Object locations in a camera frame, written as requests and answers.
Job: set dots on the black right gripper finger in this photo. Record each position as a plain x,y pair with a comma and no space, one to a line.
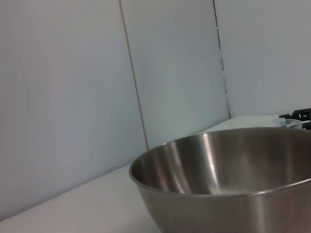
301,114
307,126

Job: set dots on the clear plastic cup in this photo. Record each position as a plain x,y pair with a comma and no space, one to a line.
291,124

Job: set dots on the stainless steel bowl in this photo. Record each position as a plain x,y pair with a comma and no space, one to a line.
218,206

